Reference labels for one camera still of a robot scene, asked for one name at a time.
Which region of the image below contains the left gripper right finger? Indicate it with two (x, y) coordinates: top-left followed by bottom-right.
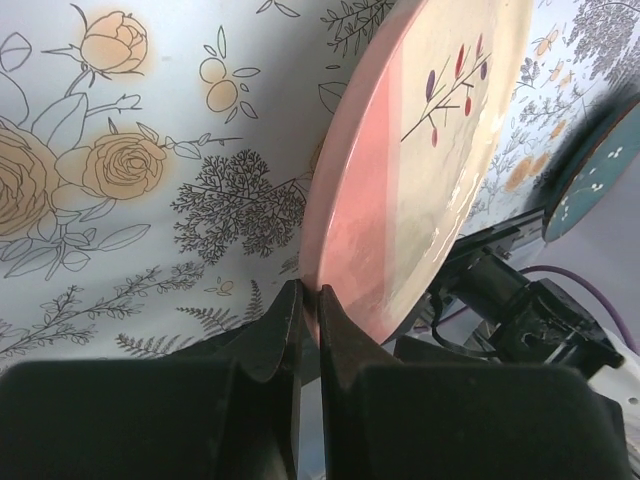
(318, 286), (628, 479)

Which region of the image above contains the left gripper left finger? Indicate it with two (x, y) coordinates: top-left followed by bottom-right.
(1, 280), (303, 479)

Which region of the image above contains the pink and cream round plate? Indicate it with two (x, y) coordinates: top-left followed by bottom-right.
(299, 0), (533, 342)

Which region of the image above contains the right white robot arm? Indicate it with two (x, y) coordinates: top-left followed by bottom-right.
(393, 250), (639, 478)

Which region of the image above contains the floral patterned table mat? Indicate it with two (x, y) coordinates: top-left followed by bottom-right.
(1, 1), (639, 368)

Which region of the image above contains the right blue glazed plate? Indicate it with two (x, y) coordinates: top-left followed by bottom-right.
(542, 95), (639, 243)

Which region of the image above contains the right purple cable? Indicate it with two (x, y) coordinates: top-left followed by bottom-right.
(519, 265), (640, 354)

